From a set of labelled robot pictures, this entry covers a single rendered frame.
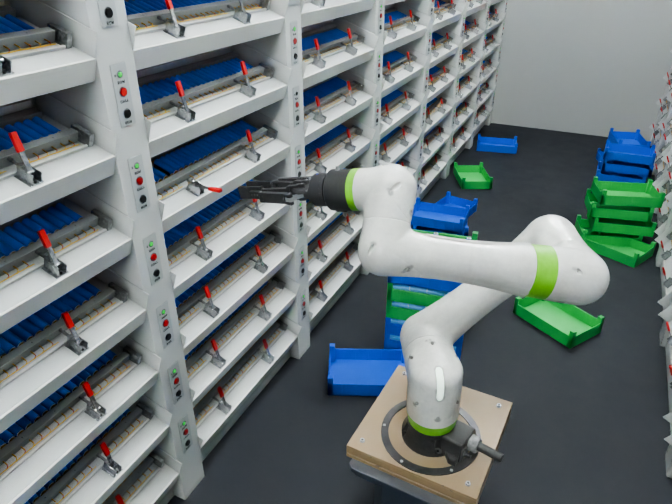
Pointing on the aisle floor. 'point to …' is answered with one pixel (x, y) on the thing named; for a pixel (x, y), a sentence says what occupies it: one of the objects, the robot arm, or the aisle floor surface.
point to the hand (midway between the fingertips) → (255, 189)
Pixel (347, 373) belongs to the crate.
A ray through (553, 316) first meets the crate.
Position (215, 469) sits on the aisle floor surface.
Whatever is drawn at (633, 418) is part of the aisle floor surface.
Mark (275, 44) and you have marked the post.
